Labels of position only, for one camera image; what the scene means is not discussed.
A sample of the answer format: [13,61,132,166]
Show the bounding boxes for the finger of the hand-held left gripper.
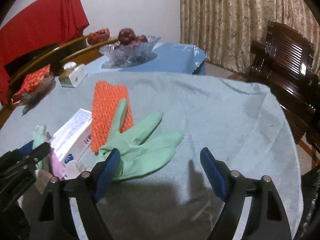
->
[10,140,34,158]
[24,142,51,170]

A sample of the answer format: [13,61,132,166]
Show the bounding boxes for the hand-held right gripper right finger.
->
[200,147,293,240]

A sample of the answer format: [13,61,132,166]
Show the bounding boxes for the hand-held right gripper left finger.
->
[30,148,121,240]

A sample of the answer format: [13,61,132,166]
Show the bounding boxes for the white medicine box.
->
[51,108,93,165]

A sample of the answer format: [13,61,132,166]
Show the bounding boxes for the orange foam fruit net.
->
[90,81,135,153]

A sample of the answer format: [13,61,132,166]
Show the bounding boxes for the glass dish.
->
[17,76,57,115]

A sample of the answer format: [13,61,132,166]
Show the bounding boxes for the grey-blue table cloth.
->
[0,71,302,240]

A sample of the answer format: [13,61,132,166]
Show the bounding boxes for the red packets in dish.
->
[14,64,52,103]

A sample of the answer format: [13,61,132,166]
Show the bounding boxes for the small gold and white box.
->
[58,61,88,88]

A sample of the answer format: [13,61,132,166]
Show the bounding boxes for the wooden sideboard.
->
[0,35,119,130]

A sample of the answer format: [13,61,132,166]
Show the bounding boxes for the glass fruit bowl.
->
[99,35,162,68]

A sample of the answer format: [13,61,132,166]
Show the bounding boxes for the blue scalloped tablecloth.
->
[82,42,208,76]

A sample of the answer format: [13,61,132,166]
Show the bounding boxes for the red cloth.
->
[0,0,90,105]

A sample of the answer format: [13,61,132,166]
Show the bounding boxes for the red woven basket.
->
[87,27,111,44]

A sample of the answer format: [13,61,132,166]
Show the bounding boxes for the dark wooden armchair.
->
[246,20,320,145]

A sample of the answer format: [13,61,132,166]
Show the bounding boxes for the beige patterned curtain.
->
[179,0,318,74]

